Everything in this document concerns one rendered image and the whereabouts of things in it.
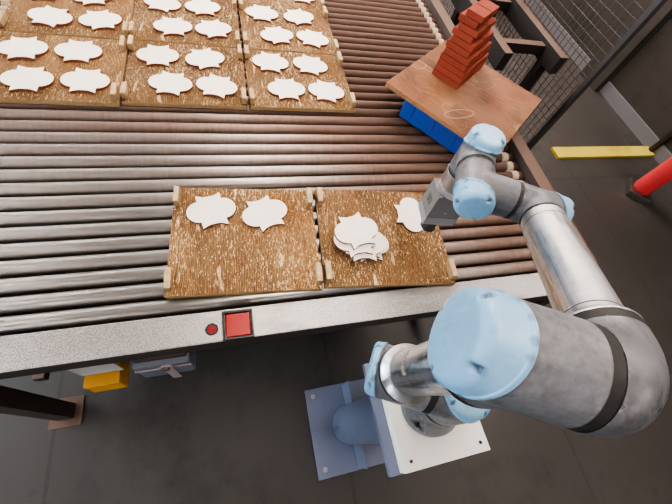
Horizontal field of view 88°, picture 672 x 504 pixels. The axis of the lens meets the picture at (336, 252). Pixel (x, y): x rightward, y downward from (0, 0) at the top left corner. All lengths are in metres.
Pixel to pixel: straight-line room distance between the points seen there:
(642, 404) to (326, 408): 1.53
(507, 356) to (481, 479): 1.77
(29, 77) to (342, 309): 1.25
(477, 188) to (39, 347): 1.00
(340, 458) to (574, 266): 1.47
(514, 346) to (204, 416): 1.61
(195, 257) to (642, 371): 0.91
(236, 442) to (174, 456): 0.26
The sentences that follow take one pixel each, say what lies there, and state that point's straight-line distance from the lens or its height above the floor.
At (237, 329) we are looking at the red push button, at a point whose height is 0.93.
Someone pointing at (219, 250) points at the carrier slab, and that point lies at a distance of 1.02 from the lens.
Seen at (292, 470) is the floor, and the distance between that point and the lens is 1.83.
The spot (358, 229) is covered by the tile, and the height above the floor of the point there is 0.98.
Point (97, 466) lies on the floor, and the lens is 1.93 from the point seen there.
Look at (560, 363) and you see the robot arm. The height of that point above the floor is 1.54.
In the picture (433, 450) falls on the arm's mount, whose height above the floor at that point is 0.91.
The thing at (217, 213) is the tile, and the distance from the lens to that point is 1.07.
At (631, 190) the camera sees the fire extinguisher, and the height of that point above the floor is 0.05.
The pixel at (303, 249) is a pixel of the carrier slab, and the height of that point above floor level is 0.94.
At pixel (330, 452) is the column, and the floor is 0.01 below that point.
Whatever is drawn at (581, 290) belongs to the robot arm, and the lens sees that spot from 0.55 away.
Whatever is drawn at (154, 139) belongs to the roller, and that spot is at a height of 0.91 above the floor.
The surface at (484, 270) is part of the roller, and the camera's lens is 1.23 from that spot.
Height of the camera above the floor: 1.82
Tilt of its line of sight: 59 degrees down
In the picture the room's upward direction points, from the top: 22 degrees clockwise
